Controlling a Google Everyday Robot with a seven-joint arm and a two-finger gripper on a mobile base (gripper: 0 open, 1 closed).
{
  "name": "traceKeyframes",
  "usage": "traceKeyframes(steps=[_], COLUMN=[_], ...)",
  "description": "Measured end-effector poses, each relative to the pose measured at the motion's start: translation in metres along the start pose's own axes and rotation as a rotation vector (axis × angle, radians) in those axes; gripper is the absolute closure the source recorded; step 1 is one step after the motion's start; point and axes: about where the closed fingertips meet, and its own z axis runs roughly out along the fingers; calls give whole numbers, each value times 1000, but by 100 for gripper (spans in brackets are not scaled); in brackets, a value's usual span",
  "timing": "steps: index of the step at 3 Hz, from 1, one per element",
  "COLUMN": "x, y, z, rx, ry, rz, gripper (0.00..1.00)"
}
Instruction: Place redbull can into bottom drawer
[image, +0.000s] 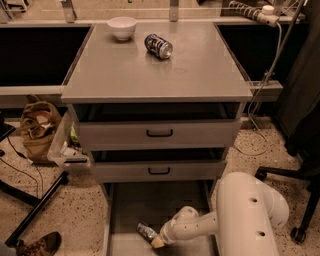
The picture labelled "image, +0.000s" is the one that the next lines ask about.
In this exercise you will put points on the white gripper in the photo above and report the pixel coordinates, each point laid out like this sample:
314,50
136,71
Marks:
169,232

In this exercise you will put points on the silver redbull can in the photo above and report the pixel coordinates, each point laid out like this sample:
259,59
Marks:
146,231

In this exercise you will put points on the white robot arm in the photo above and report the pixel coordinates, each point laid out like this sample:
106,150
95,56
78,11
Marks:
247,211

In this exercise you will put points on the bottom grey drawer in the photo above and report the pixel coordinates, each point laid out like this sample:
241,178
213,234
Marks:
154,203

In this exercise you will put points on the grey drawer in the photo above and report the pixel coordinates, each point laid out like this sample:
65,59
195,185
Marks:
137,126
158,164
154,203

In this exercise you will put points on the middle grey drawer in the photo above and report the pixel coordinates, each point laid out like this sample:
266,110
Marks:
158,164

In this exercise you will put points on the top grey drawer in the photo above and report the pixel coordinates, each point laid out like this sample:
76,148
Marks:
137,126

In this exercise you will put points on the grey drawer cabinet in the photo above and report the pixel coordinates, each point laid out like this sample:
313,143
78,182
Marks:
199,70

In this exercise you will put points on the blue pepsi can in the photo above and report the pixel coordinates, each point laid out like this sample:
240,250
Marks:
158,46

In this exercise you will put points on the brown shoe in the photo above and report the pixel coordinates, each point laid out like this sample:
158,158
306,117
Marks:
48,245

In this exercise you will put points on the clear plastic bin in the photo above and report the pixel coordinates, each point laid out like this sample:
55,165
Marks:
63,152

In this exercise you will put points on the black stand leg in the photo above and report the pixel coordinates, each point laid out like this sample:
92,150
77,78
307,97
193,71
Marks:
36,203

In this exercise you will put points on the brown cloth bag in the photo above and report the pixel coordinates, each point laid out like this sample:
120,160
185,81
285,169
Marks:
39,123

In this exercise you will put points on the black office chair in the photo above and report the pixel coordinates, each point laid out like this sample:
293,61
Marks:
297,114

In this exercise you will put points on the white ceramic bowl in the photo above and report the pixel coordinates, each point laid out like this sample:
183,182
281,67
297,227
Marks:
122,28

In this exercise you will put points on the white corrugated hose fixture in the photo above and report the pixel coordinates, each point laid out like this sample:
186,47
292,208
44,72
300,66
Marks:
265,15

